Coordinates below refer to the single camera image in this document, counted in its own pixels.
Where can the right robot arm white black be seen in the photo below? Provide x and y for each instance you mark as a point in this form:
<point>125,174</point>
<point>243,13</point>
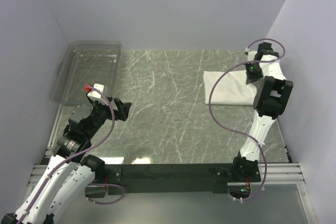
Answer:
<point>270,102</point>

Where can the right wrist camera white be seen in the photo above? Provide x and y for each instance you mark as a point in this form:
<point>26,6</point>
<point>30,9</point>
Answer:
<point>250,54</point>

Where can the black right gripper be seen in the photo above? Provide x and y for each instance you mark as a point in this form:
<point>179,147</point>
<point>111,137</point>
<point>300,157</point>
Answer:
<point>251,78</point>

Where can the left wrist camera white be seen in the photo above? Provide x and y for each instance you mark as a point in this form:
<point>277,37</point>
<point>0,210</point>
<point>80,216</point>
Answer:
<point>95,95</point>

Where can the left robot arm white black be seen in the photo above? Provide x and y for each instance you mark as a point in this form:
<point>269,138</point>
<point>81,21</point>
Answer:
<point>69,170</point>

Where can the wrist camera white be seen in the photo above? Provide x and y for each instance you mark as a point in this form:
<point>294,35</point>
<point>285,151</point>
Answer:
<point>250,54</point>
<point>95,95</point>

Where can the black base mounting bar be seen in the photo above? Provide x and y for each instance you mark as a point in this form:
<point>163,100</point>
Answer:
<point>167,178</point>

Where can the aluminium frame rail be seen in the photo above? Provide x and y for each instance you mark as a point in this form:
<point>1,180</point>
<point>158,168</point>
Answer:
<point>71,168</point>

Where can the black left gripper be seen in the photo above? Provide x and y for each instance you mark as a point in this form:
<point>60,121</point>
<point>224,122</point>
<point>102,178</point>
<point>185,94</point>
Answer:
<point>123,108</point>

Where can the clear plastic bin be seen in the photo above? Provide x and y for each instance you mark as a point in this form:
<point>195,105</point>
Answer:
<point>86,62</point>

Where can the white t-shirt red print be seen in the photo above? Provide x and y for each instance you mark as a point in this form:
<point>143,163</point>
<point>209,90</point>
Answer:
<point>231,90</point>

